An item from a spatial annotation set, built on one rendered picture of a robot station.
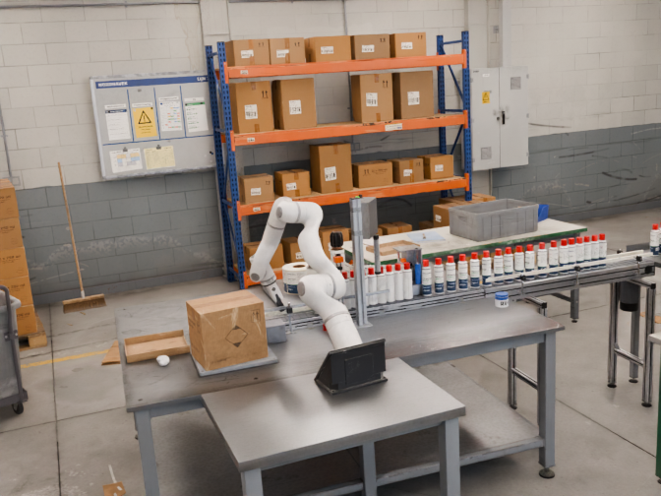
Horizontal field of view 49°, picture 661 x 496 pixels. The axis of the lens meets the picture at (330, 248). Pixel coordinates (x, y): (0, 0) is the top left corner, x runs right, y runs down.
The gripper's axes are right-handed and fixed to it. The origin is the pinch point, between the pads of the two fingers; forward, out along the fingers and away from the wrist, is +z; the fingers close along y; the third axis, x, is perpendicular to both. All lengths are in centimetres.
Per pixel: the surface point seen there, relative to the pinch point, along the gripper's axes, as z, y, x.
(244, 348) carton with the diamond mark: -7, -43, 28
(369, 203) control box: -34, -17, -61
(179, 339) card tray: -8, 9, 54
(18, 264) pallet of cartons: -34, 286, 152
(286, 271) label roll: -1.9, 43.1, -16.4
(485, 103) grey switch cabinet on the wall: 56, 426, -368
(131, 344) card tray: -16, 12, 76
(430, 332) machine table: 33, -42, -57
